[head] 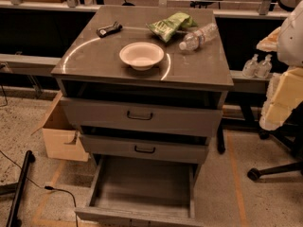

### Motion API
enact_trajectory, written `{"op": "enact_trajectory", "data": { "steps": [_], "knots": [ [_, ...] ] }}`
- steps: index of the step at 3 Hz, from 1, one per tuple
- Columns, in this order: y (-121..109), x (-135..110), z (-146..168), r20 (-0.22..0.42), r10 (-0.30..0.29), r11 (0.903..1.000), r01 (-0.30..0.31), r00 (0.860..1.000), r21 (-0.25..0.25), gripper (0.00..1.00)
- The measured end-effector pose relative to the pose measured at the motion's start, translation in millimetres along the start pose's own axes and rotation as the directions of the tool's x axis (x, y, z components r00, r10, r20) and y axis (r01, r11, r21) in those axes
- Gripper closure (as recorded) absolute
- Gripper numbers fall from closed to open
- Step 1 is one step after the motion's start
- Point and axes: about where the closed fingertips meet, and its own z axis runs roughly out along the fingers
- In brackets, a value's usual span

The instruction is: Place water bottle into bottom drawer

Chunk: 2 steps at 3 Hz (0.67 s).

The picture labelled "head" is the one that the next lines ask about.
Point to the black handheld device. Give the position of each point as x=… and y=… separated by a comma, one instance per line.
x=108, y=30

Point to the right sanitizer pump bottle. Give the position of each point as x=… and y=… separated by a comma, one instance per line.
x=264, y=67

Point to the sanitizer pump bottle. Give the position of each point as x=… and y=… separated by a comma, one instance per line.
x=250, y=67
x=264, y=67

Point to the yellow soft gripper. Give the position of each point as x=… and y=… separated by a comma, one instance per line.
x=293, y=38

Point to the grey metal shelf rail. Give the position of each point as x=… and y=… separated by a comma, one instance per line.
x=27, y=65

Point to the cardboard box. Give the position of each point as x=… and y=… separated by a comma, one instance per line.
x=61, y=139

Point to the white paper bowl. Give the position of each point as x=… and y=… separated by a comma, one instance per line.
x=141, y=56

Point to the grey open bottom drawer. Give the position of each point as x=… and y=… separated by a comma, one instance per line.
x=141, y=193

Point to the grey top drawer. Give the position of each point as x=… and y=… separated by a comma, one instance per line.
x=141, y=117

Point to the black office chair base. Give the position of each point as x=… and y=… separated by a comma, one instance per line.
x=283, y=149

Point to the left sanitizer pump bottle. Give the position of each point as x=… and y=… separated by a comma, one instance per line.
x=250, y=67

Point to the clear plastic water bottle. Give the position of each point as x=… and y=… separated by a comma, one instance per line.
x=194, y=40

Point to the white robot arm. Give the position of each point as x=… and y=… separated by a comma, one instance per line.
x=295, y=19

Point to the black stand leg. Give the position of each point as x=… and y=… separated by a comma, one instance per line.
x=13, y=214

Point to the grey middle drawer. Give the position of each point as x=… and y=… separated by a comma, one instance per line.
x=142, y=149

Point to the green chip bag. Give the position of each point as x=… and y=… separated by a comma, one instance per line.
x=166, y=28

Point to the grey drawer cabinet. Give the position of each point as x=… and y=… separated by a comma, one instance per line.
x=130, y=94

